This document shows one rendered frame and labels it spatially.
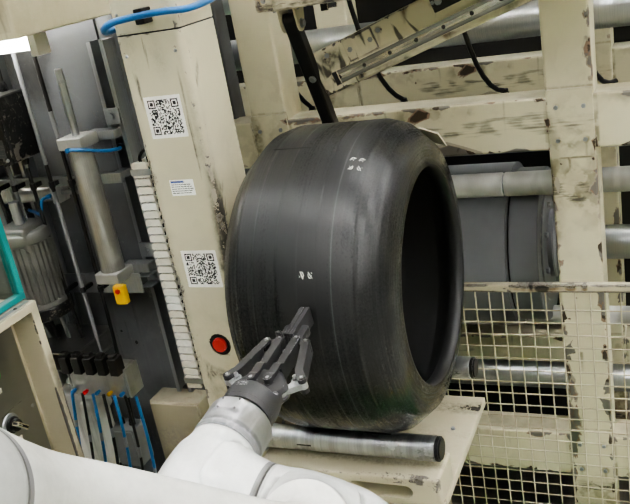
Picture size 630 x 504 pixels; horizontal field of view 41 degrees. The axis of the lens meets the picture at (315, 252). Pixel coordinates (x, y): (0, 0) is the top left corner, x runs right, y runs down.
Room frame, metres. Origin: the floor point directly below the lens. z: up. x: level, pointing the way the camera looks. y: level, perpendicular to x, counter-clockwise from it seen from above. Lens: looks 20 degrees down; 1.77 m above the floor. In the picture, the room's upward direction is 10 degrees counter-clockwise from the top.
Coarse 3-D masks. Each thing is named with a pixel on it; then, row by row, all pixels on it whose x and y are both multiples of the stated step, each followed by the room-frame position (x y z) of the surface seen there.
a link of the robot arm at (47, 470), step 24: (24, 456) 0.49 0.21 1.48; (48, 456) 0.53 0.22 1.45; (72, 456) 0.59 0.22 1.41; (48, 480) 0.50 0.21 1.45; (72, 480) 0.55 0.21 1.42; (96, 480) 0.58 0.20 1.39; (120, 480) 0.60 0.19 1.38; (144, 480) 0.61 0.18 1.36; (168, 480) 0.63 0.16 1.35; (264, 480) 0.81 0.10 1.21; (288, 480) 0.78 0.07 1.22; (312, 480) 0.77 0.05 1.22; (336, 480) 0.79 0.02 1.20
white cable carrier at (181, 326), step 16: (144, 160) 1.57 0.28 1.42; (144, 176) 1.53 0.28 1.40; (144, 192) 1.53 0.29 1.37; (144, 208) 1.54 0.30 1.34; (160, 224) 1.52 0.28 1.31; (160, 240) 1.53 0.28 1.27; (160, 256) 1.53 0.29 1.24; (160, 272) 1.54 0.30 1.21; (176, 288) 1.53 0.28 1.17; (176, 304) 1.53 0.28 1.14; (176, 320) 1.53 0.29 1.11; (176, 336) 1.54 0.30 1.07; (192, 352) 1.53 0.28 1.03; (192, 368) 1.53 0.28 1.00; (192, 384) 1.53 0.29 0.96
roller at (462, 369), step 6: (456, 360) 1.50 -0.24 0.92; (462, 360) 1.50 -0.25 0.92; (468, 360) 1.49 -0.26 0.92; (474, 360) 1.49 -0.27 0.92; (456, 366) 1.49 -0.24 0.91; (462, 366) 1.49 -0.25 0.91; (468, 366) 1.49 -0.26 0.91; (474, 366) 1.49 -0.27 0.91; (456, 372) 1.49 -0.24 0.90; (462, 372) 1.49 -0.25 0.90; (468, 372) 1.48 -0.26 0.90; (474, 372) 1.48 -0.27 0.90; (468, 378) 1.49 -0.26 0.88; (474, 378) 1.49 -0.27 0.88
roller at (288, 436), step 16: (272, 432) 1.37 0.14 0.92; (288, 432) 1.36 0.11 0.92; (304, 432) 1.35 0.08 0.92; (320, 432) 1.33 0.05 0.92; (336, 432) 1.32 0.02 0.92; (352, 432) 1.31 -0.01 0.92; (368, 432) 1.30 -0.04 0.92; (288, 448) 1.36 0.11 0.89; (304, 448) 1.34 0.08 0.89; (320, 448) 1.32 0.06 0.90; (336, 448) 1.31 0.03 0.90; (352, 448) 1.29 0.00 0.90; (368, 448) 1.28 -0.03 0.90; (384, 448) 1.27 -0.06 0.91; (400, 448) 1.26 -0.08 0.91; (416, 448) 1.24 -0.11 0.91; (432, 448) 1.23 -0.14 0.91
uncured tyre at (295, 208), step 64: (320, 128) 1.45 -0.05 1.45; (384, 128) 1.39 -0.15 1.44; (256, 192) 1.32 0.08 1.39; (320, 192) 1.27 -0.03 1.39; (384, 192) 1.26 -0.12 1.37; (448, 192) 1.53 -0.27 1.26; (256, 256) 1.25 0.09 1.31; (320, 256) 1.20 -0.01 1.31; (384, 256) 1.19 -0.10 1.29; (448, 256) 1.61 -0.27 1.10; (256, 320) 1.22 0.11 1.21; (320, 320) 1.17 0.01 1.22; (384, 320) 1.16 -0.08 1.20; (448, 320) 1.50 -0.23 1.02; (320, 384) 1.19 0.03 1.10; (384, 384) 1.17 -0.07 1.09; (448, 384) 1.39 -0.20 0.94
